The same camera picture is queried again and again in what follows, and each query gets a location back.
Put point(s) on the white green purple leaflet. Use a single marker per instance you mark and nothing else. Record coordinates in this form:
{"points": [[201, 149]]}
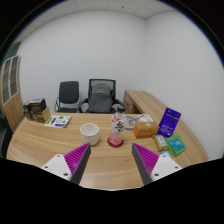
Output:
{"points": [[58, 121]]}

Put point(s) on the white speckled mug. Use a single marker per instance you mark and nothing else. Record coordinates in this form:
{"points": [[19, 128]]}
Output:
{"points": [[90, 135]]}

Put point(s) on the clear bottle with white label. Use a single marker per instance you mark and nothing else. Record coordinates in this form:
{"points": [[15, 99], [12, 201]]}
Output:
{"points": [[118, 128]]}

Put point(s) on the small blue white box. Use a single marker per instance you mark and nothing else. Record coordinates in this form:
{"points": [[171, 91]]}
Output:
{"points": [[165, 153]]}

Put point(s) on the orange cardboard box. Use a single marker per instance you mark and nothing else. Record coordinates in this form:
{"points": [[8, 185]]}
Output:
{"points": [[145, 130]]}

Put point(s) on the wooden side desk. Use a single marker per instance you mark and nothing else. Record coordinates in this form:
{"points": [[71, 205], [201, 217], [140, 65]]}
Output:
{"points": [[143, 100]]}

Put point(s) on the wooden shelf cabinet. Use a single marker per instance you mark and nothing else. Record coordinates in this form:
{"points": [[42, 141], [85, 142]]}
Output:
{"points": [[11, 100]]}

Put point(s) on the grey backpack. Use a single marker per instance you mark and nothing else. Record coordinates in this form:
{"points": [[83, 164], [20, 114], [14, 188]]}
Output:
{"points": [[100, 98]]}

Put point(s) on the green packet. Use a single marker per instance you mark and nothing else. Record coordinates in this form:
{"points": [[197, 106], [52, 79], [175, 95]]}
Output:
{"points": [[176, 145]]}

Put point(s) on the black armchair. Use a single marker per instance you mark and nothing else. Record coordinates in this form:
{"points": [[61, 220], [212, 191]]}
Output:
{"points": [[4, 136]]}

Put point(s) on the black padded office chair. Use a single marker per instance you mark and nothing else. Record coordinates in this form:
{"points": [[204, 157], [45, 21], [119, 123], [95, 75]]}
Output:
{"points": [[68, 93]]}

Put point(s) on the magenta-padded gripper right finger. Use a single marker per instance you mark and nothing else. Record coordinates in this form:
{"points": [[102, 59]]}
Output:
{"points": [[150, 163]]}

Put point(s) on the flat round red coaster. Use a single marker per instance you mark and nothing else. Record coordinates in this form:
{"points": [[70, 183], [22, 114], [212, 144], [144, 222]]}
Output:
{"points": [[109, 143]]}

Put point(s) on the black mesh office chair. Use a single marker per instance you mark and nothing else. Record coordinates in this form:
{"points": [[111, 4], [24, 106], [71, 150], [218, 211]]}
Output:
{"points": [[116, 103]]}

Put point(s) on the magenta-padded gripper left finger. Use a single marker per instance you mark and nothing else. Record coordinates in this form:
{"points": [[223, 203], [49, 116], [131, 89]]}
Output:
{"points": [[71, 163]]}

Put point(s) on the purple pouch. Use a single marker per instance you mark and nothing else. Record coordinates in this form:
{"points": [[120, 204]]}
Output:
{"points": [[169, 122]]}

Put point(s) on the black box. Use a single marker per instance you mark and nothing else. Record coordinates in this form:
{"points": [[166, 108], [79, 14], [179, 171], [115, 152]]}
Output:
{"points": [[37, 105]]}

